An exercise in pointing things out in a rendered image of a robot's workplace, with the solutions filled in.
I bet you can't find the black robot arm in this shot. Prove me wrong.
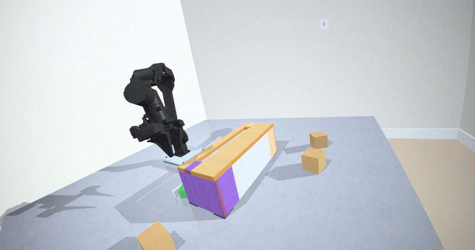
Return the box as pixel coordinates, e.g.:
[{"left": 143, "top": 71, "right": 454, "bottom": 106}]
[{"left": 123, "top": 63, "right": 190, "bottom": 158}]

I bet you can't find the green block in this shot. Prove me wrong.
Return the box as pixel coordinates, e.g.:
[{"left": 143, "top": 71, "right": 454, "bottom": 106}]
[{"left": 178, "top": 184, "right": 187, "bottom": 198}]

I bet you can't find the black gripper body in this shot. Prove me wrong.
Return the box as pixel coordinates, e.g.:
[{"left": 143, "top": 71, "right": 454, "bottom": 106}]
[{"left": 136, "top": 104, "right": 185, "bottom": 142}]

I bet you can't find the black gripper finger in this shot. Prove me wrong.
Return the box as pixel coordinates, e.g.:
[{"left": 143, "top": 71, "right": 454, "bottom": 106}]
[
  {"left": 147, "top": 131, "right": 174, "bottom": 158},
  {"left": 170, "top": 127, "right": 183, "bottom": 152}
]

